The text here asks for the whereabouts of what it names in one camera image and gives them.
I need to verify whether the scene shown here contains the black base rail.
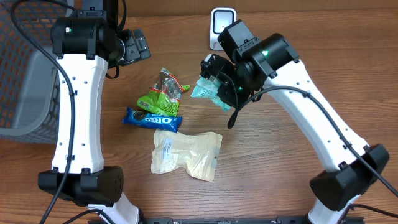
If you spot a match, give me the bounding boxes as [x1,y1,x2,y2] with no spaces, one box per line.
[88,214,365,224]

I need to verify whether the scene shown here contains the blue Oreo cookie pack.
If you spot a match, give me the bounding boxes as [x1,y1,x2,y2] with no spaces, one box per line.
[122,107,183,133]

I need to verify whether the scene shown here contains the green snack packet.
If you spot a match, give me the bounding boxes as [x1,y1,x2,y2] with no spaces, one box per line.
[137,67,190,116]

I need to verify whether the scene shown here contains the white barcode scanner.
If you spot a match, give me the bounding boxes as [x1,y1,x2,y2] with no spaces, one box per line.
[210,7,237,50]

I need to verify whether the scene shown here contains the grey plastic mesh basket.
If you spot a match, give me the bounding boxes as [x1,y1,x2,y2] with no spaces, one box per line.
[1,1,74,144]

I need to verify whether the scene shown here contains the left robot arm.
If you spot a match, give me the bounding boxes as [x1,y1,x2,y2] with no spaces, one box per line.
[38,1,143,223]

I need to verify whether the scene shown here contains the teal snack packet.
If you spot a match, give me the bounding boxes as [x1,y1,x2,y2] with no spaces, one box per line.
[190,77,231,111]

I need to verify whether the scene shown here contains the beige paper pouch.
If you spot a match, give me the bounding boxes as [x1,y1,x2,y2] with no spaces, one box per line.
[151,130,223,182]

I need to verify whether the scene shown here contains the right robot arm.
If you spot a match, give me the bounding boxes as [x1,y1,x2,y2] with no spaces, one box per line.
[201,20,389,223]

